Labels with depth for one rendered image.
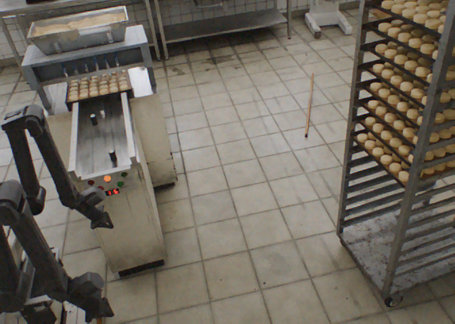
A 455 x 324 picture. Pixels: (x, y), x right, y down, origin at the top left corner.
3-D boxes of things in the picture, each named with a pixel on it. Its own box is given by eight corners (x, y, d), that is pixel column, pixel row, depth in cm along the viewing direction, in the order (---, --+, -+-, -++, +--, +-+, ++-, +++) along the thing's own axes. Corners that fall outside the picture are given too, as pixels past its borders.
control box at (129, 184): (89, 196, 206) (80, 175, 197) (136, 184, 210) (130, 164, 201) (89, 201, 203) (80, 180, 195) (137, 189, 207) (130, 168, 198)
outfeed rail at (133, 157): (113, 33, 355) (111, 26, 351) (116, 32, 356) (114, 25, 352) (132, 168, 198) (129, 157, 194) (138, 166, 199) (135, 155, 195)
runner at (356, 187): (346, 194, 218) (347, 190, 216) (343, 191, 220) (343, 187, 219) (445, 163, 231) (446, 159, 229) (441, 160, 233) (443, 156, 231)
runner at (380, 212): (342, 228, 235) (342, 224, 233) (339, 224, 237) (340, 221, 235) (435, 197, 247) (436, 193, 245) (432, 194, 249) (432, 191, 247)
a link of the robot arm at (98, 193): (63, 189, 166) (61, 203, 159) (84, 173, 164) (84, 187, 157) (84, 204, 173) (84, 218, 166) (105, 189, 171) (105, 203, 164)
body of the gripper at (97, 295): (103, 289, 142) (89, 280, 138) (103, 315, 134) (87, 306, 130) (90, 298, 143) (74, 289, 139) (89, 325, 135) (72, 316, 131)
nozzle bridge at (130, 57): (47, 93, 273) (27, 45, 253) (152, 72, 284) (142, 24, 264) (42, 117, 247) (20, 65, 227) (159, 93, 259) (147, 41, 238)
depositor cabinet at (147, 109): (86, 125, 398) (56, 44, 347) (158, 109, 409) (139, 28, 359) (84, 213, 298) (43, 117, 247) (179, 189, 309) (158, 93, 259)
